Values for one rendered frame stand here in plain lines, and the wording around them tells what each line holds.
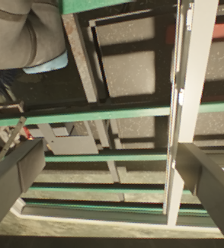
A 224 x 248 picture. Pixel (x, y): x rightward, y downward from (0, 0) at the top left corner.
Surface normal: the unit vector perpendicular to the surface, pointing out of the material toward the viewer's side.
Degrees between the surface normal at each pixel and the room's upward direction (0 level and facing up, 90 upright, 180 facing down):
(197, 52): 0
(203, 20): 0
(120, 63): 0
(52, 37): 75
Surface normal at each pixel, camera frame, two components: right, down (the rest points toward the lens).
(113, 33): -0.12, 0.65
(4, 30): 0.60, 0.80
